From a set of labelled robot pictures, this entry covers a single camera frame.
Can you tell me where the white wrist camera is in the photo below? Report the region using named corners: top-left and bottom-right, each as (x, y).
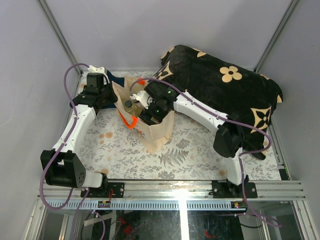
top-left (130, 90), bottom-right (153, 109)
top-left (87, 65), bottom-right (106, 74)

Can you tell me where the beige canvas tote bag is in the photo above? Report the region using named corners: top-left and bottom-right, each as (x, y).
top-left (112, 76), bottom-right (175, 154)

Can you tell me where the floral patterned table mat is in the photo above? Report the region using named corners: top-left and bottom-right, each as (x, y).
top-left (76, 70), bottom-right (283, 181)

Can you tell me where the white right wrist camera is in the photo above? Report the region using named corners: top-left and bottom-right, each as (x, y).
top-left (130, 90), bottom-right (153, 109)

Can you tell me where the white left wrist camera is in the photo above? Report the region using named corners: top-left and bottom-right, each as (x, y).
top-left (87, 65), bottom-right (106, 74)

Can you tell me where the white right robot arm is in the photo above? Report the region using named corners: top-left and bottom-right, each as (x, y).
top-left (130, 81), bottom-right (246, 198)

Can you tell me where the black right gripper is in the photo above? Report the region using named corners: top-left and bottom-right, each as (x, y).
top-left (139, 98), bottom-right (169, 131)

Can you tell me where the black floral plush blanket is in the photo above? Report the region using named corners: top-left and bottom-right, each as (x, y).
top-left (152, 44), bottom-right (284, 161)

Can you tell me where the dark blue cloth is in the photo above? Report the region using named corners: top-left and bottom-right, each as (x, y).
top-left (106, 70), bottom-right (125, 87)

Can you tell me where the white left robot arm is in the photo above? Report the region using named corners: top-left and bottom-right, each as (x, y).
top-left (40, 72), bottom-right (118, 198)

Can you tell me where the aluminium mounting rail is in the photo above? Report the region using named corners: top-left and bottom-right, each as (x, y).
top-left (80, 179), bottom-right (306, 200)

